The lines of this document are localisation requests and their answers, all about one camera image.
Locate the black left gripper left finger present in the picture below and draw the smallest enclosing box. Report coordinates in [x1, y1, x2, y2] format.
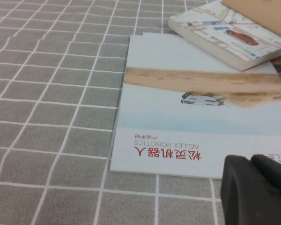
[220, 154, 281, 225]

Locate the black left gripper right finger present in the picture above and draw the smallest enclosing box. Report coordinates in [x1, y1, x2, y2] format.
[251, 153, 281, 202]

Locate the white AgileX desert brochure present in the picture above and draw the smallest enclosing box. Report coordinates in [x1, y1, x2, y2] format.
[109, 34, 281, 180]

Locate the map cover book red car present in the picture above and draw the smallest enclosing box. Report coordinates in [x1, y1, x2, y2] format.
[168, 0, 281, 72]

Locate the brown kraft notebook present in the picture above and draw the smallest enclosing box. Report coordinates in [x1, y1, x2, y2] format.
[221, 0, 281, 42]

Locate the grey white checked tablecloth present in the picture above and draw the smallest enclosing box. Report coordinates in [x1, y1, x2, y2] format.
[0, 0, 281, 225]

